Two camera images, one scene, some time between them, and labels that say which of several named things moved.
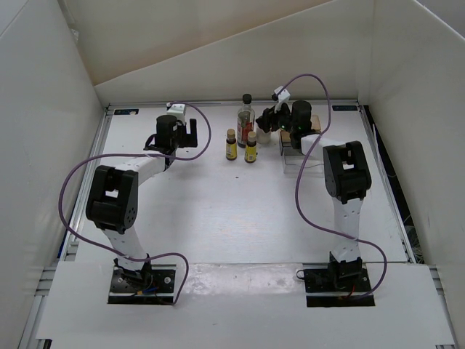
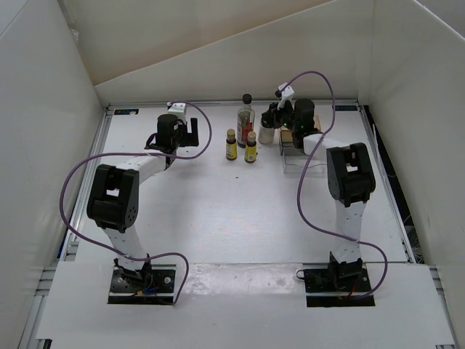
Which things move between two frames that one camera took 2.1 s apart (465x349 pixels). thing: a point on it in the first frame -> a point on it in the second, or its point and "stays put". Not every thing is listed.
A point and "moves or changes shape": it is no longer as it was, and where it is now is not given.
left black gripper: x=189 y=139 stays put
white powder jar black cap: x=264 y=123 moves or changes shape
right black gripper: x=275 y=114 stays put
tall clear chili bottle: x=245 y=121 stays put
